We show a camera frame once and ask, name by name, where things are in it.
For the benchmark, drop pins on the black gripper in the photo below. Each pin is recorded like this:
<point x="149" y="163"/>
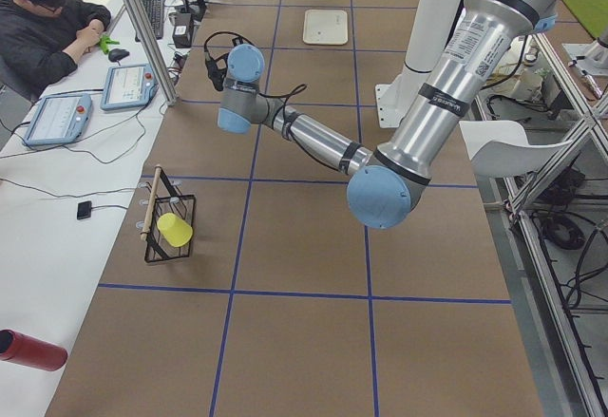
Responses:
<point x="216" y="75"/>

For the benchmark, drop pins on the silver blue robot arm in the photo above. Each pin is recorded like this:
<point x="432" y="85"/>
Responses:
<point x="386" y="183"/>

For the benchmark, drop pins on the beige rabbit print tray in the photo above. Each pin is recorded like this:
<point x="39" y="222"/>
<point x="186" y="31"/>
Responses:
<point x="325" y="27"/>

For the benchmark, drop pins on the yellow plastic cup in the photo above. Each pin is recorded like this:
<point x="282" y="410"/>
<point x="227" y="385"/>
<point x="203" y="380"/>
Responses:
<point x="175" y="230"/>

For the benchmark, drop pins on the black power adapter box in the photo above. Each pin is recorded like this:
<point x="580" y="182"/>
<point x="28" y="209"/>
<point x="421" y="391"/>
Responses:
<point x="183" y="30"/>

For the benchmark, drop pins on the black computer keyboard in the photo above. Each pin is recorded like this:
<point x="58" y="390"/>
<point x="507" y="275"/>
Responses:
<point x="154" y="10"/>

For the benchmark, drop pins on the far blue teach pendant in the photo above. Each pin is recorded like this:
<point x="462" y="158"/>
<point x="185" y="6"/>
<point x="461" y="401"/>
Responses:
<point x="128" y="87"/>

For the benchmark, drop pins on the blue teach pendant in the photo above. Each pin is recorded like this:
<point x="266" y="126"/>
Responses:
<point x="128" y="87"/>
<point x="58" y="120"/>

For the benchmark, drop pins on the black computer mouse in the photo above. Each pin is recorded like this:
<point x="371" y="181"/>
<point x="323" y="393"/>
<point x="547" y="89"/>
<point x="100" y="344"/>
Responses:
<point x="117" y="54"/>

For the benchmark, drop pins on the green plastic toy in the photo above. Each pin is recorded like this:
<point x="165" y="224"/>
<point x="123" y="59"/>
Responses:
<point x="106" y="42"/>

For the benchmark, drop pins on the near blue teach pendant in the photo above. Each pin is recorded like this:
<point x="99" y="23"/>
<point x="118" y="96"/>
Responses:
<point x="58" y="120"/>

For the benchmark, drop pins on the person in black jacket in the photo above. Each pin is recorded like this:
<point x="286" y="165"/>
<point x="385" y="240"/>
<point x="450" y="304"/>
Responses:
<point x="42" y="41"/>

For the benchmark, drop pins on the small black square device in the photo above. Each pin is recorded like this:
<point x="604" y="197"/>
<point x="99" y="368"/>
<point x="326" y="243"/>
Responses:
<point x="84" y="210"/>

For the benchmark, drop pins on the white plastic chair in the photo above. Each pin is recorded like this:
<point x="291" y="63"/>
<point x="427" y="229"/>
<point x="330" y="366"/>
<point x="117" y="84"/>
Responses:
<point x="499" y="149"/>

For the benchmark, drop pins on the red metal bottle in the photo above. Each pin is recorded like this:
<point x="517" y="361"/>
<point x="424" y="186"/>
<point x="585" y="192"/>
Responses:
<point x="24" y="350"/>

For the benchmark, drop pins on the aluminium frame pillar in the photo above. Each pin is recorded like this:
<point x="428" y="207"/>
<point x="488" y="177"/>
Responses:
<point x="144" y="31"/>

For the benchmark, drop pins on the black wire cup rack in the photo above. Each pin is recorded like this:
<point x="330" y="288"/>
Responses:
<point x="164" y="195"/>

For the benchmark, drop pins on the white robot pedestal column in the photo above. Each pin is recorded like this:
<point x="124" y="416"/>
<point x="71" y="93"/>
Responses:
<point x="434" y="23"/>

